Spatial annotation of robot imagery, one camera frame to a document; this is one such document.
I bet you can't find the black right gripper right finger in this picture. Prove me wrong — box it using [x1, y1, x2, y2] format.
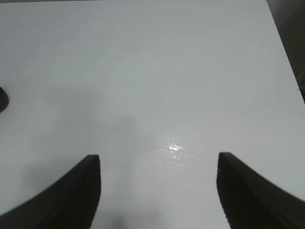
[216, 152, 305, 229]

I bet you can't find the small black teacup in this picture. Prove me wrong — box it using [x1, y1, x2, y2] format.
[0, 87, 10, 113]

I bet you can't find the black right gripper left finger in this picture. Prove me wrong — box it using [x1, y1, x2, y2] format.
[0, 155, 102, 229]

